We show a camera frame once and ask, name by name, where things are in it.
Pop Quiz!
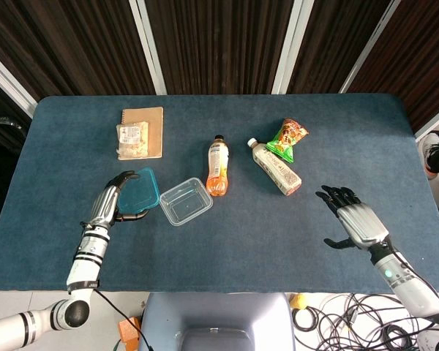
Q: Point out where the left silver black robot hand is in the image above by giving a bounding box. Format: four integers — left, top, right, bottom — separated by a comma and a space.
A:
80, 170, 150, 230

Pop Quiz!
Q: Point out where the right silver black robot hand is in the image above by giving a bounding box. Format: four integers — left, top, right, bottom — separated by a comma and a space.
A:
315, 184, 391, 252

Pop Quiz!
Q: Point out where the clear blue plastic container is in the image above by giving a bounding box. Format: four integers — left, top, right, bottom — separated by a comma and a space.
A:
116, 167, 160, 214

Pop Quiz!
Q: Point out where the clear wrapped bread package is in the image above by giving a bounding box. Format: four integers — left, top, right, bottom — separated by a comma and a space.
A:
116, 121, 150, 158

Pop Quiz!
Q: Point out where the brown spiral notebook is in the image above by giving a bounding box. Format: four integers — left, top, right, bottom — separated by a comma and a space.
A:
117, 106, 165, 161

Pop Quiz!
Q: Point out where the yellow crumpled object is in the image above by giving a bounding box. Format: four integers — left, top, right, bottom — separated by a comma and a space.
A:
290, 293, 308, 311

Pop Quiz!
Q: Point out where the beige milk tea bottle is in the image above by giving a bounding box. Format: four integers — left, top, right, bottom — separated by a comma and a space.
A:
247, 137, 302, 197

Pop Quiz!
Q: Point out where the green orange snack bag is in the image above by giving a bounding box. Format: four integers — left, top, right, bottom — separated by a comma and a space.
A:
265, 117, 309, 162

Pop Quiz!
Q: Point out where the orange drink bottle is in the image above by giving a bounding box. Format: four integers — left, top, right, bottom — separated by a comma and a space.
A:
206, 135, 230, 197

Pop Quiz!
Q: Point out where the blue table cloth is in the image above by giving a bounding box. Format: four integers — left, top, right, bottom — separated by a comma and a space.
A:
0, 93, 439, 294

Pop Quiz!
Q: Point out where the orange block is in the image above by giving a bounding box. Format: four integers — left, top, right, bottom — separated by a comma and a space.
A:
117, 316, 142, 351

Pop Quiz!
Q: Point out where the black chair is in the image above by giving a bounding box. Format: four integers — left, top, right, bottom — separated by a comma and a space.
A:
0, 116, 27, 142

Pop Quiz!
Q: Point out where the grey blue robot torso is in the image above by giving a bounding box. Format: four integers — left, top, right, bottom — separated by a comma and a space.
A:
140, 292, 296, 351

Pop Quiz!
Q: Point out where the black floor cable tangle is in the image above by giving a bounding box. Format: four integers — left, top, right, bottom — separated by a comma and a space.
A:
291, 292, 439, 351

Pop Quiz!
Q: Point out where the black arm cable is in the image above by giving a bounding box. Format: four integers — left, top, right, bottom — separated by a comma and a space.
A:
94, 289, 151, 351

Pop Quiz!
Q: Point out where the white partition post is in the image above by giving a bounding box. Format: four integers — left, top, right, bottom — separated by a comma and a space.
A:
0, 45, 38, 118
415, 108, 439, 143
271, 0, 315, 94
339, 0, 402, 94
127, 0, 168, 96

